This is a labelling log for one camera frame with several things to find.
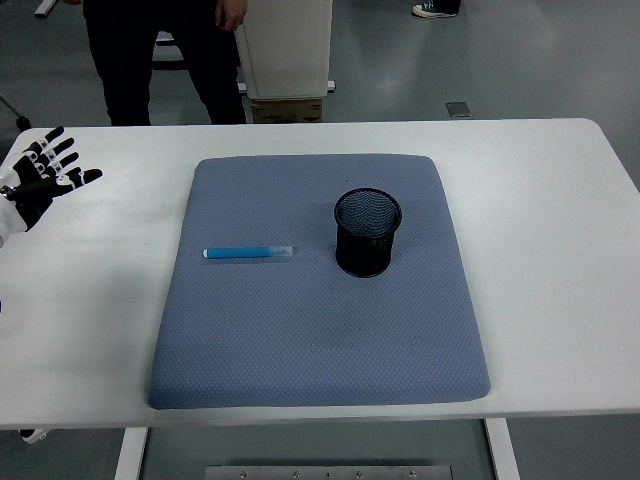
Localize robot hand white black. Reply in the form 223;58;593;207
0;125;104;249

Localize blue marker pen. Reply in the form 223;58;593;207
201;244;298;262

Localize person's hand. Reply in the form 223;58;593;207
214;0;249;33

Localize black mesh pen holder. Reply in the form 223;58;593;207
333;187;403;279

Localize black caster stand leg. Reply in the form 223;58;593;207
0;92;32;131

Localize brown cardboard box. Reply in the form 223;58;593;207
250;97;324;124

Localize white table leg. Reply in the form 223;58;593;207
113;427;150;480
482;417;522;480

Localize white upright cabinet panel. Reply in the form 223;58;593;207
234;0;334;100

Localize blue-grey padded mat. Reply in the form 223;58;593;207
147;153;492;411

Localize grey floor foot bar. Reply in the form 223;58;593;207
236;79;337;95

